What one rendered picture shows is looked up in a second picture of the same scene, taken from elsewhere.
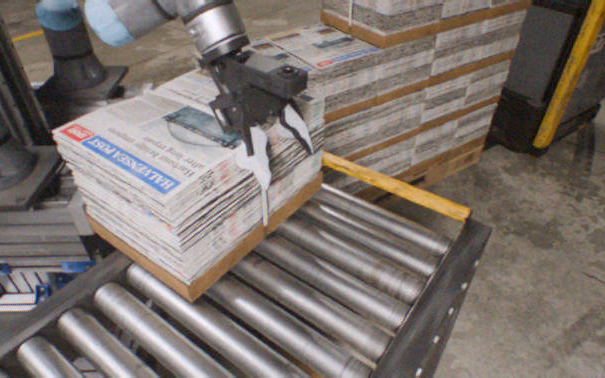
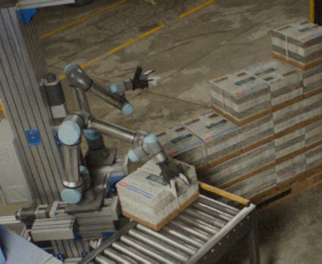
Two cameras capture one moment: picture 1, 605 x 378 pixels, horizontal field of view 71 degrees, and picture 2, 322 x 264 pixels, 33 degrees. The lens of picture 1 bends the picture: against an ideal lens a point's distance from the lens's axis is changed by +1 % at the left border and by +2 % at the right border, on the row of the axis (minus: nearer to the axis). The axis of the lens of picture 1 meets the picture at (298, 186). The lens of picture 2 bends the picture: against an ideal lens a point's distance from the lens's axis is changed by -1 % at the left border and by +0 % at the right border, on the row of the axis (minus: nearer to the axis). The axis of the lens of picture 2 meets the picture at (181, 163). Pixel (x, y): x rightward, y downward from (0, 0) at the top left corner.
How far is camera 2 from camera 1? 243 cm
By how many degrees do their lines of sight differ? 10
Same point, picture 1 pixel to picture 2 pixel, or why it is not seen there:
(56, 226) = (105, 217)
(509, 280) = not seen: outside the picture
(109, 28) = (134, 158)
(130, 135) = (137, 183)
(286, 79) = (177, 169)
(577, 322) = not seen: outside the picture
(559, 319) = not seen: outside the picture
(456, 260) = (239, 216)
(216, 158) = (162, 188)
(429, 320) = (225, 231)
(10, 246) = (87, 226)
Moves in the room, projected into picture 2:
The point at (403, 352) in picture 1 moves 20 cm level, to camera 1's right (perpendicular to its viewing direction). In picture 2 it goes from (215, 238) to (252, 236)
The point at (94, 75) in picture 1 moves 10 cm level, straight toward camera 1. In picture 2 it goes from (105, 155) to (109, 161)
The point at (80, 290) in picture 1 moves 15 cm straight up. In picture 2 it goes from (124, 230) to (119, 210)
